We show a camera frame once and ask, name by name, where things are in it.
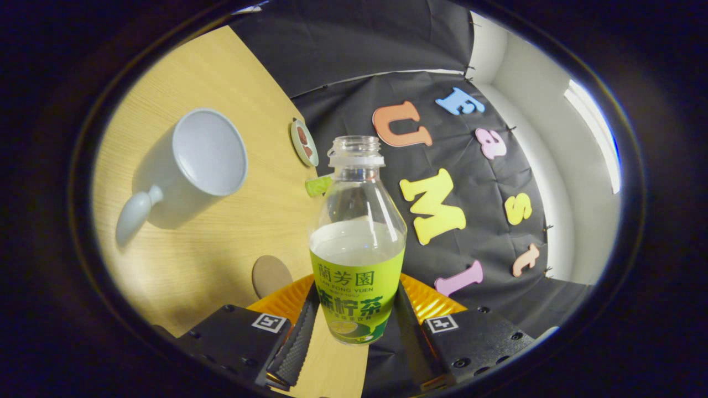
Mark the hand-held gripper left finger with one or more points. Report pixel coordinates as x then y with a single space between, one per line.
301 342

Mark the ceiling light panel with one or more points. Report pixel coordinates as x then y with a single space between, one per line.
600 132

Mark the small white label drink bottle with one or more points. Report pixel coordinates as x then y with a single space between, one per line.
318 186

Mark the brown food piece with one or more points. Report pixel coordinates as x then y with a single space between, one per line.
307 151
301 135

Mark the green label juice bottle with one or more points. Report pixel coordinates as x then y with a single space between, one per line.
357 265

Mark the round brown coaster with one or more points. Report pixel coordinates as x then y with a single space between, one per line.
271 276

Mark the wooden table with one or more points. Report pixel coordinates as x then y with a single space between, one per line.
249 221

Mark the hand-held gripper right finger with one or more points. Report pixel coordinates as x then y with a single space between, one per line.
409 337

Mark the white cup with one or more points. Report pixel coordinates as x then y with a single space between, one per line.
207 155

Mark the pale green plate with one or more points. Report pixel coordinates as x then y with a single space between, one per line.
308 157

